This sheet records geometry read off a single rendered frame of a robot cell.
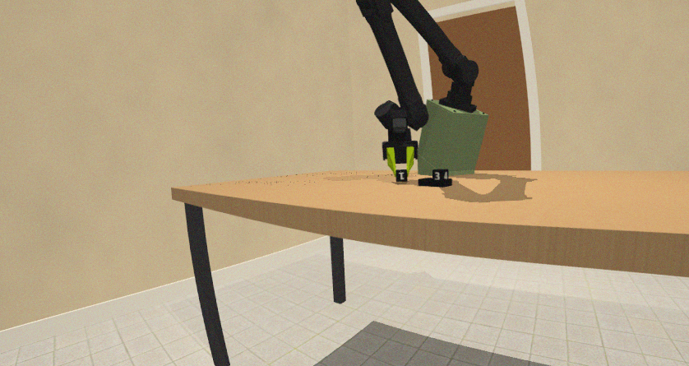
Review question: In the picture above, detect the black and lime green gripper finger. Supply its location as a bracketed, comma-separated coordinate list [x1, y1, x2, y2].
[407, 146, 414, 177]
[386, 147, 396, 175]

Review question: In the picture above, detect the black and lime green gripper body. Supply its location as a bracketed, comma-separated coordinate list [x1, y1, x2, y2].
[382, 141, 418, 164]

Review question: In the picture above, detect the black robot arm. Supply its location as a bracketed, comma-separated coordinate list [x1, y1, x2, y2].
[356, 0, 479, 141]

